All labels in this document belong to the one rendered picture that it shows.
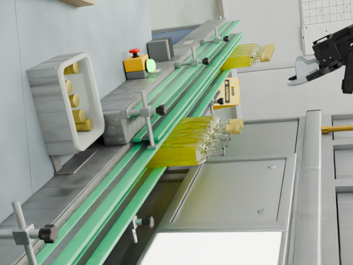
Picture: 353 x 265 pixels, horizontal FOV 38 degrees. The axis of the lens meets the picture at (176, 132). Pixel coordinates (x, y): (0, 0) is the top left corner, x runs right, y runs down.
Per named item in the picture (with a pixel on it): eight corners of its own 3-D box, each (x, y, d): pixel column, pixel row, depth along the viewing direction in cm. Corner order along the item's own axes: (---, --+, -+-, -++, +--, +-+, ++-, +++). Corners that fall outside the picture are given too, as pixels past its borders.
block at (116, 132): (103, 147, 147) (126, 145, 145) (96, 115, 144) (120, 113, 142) (108, 142, 150) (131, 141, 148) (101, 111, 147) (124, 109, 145)
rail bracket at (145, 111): (127, 151, 145) (170, 149, 142) (116, 93, 140) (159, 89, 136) (131, 148, 148) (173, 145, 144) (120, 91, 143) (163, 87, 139)
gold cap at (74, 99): (56, 97, 133) (72, 95, 131) (63, 93, 136) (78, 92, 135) (59, 110, 134) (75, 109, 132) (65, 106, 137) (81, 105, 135)
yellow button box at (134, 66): (125, 80, 183) (145, 78, 181) (121, 59, 180) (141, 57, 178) (132, 74, 189) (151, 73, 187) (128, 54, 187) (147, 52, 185)
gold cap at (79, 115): (62, 112, 135) (78, 110, 134) (69, 108, 138) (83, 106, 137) (65, 125, 136) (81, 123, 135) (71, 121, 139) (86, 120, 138)
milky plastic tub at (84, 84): (49, 156, 130) (80, 154, 127) (26, 69, 123) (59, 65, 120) (78, 132, 146) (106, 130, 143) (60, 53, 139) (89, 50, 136)
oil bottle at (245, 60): (213, 70, 260) (270, 64, 252) (211, 59, 258) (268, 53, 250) (215, 68, 265) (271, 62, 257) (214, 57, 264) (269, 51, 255)
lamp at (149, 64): (145, 73, 181) (154, 72, 180) (143, 61, 180) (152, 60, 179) (149, 70, 185) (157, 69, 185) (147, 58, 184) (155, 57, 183)
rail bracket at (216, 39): (199, 46, 238) (228, 42, 234) (197, 29, 236) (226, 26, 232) (201, 43, 242) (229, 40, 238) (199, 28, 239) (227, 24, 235)
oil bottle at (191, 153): (136, 169, 152) (207, 165, 145) (132, 151, 150) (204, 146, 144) (142, 161, 157) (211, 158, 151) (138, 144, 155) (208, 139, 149)
